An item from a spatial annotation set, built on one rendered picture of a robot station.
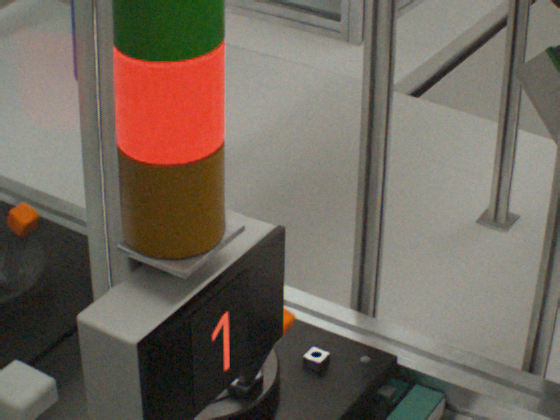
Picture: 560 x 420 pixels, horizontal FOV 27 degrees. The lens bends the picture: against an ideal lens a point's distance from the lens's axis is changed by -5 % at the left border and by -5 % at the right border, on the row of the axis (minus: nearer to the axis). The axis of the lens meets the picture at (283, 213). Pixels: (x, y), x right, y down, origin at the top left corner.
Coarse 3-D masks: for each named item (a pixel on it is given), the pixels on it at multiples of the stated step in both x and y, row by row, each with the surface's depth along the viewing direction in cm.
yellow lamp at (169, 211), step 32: (128, 160) 54; (224, 160) 56; (128, 192) 55; (160, 192) 54; (192, 192) 55; (224, 192) 57; (128, 224) 56; (160, 224) 55; (192, 224) 56; (224, 224) 58; (160, 256) 56
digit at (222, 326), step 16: (224, 288) 59; (240, 288) 60; (208, 304) 58; (224, 304) 59; (240, 304) 61; (192, 320) 57; (208, 320) 58; (224, 320) 60; (240, 320) 61; (192, 336) 58; (208, 336) 59; (224, 336) 60; (240, 336) 62; (192, 352) 58; (208, 352) 59; (224, 352) 61; (240, 352) 62; (208, 368) 60; (224, 368) 61; (240, 368) 63; (208, 384) 60
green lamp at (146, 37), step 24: (120, 0) 50; (144, 0) 50; (168, 0) 49; (192, 0) 50; (216, 0) 51; (120, 24) 51; (144, 24) 50; (168, 24) 50; (192, 24) 50; (216, 24) 51; (120, 48) 52; (144, 48) 51; (168, 48) 51; (192, 48) 51; (216, 48) 52
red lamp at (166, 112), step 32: (128, 64) 52; (160, 64) 51; (192, 64) 51; (224, 64) 54; (128, 96) 53; (160, 96) 52; (192, 96) 52; (128, 128) 53; (160, 128) 53; (192, 128) 53; (224, 128) 56; (160, 160) 54; (192, 160) 54
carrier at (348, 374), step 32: (288, 352) 97; (352, 352) 97; (384, 352) 97; (256, 384) 90; (288, 384) 94; (320, 384) 94; (352, 384) 94; (224, 416) 87; (256, 416) 89; (288, 416) 90; (320, 416) 90; (352, 416) 92
